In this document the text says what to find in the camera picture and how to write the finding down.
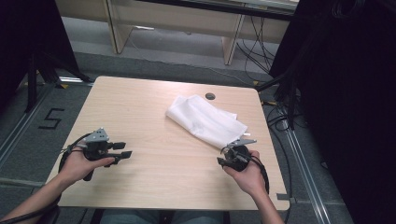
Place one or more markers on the grey tape strip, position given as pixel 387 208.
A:
pixel 282 196

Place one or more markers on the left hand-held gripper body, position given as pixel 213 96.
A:
pixel 95 149

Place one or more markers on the metal floor rail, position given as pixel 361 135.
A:
pixel 21 127
pixel 306 174

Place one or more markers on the black metal stand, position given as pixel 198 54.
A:
pixel 34 81
pixel 288 93

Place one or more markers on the black curtain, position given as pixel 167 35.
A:
pixel 348 109
pixel 21 46

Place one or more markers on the black table grommet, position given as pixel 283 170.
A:
pixel 210 96

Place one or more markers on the person's legs in jeans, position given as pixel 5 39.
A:
pixel 140 217

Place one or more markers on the white towel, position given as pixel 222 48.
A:
pixel 205 121

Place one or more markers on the person's left hand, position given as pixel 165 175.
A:
pixel 74 168

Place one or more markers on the person's right hand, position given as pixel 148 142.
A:
pixel 250 179

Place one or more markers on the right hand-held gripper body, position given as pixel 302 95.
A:
pixel 239 157

